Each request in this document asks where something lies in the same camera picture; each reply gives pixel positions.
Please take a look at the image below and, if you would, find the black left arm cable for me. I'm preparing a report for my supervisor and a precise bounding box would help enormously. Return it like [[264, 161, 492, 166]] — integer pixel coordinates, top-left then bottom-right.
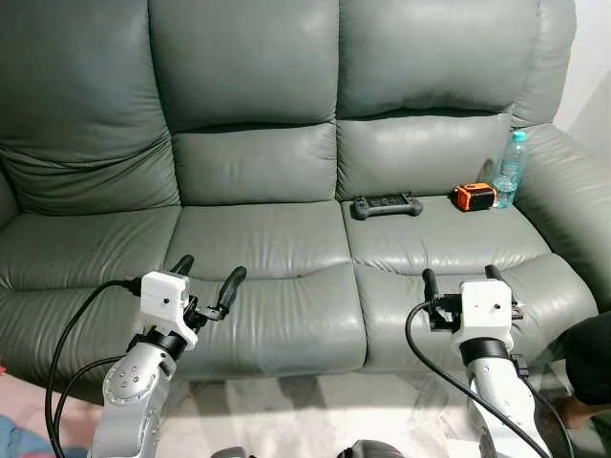
[[45, 279, 144, 449]]

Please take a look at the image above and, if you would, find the grey-green leather sofa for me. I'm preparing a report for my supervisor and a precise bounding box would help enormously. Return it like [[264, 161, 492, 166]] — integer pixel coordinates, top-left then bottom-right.
[[0, 0, 611, 383]]

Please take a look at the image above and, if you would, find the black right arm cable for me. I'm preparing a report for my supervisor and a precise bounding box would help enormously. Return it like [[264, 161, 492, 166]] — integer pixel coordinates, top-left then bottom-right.
[[405, 298, 528, 458]]

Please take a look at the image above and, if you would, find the person in black trousers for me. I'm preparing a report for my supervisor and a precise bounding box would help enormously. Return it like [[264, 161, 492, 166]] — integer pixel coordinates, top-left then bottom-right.
[[552, 310, 611, 458]]

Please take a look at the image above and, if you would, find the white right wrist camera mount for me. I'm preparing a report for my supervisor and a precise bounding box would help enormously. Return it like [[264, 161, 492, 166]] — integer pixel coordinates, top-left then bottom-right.
[[452, 279, 519, 352]]

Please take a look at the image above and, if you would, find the black game controller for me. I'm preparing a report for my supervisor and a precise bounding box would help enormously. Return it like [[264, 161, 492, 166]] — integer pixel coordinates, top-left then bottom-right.
[[350, 193, 424, 221]]

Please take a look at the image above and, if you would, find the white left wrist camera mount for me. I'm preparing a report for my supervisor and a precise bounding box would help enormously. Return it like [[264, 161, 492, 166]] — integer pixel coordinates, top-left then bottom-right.
[[139, 271, 200, 346]]

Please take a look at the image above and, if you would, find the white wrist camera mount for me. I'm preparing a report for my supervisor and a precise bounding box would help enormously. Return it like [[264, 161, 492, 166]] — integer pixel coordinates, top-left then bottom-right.
[[452, 279, 519, 352], [139, 271, 200, 346]]

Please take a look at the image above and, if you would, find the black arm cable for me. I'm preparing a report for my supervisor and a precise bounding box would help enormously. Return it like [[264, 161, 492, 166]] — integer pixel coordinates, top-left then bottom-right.
[[45, 279, 144, 449], [405, 298, 528, 458]]

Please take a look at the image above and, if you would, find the grey robot leg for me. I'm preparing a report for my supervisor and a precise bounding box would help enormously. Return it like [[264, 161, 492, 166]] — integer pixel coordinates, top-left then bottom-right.
[[336, 440, 402, 458], [210, 446, 257, 458]]

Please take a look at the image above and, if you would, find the grey robot right leg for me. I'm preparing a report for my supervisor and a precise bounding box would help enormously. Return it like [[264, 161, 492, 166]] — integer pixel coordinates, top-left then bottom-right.
[[336, 440, 402, 458]]

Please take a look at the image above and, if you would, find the orange black device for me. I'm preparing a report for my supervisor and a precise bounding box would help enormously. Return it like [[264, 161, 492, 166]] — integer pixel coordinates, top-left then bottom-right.
[[453, 182, 497, 212]]

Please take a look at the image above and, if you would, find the grey robot left leg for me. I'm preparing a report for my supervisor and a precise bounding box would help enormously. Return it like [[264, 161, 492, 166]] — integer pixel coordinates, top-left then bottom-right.
[[210, 446, 257, 458]]

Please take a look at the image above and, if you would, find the clear plastic water bottle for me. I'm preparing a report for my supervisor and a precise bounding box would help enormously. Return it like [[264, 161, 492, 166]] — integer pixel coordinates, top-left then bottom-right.
[[492, 131, 529, 209]]

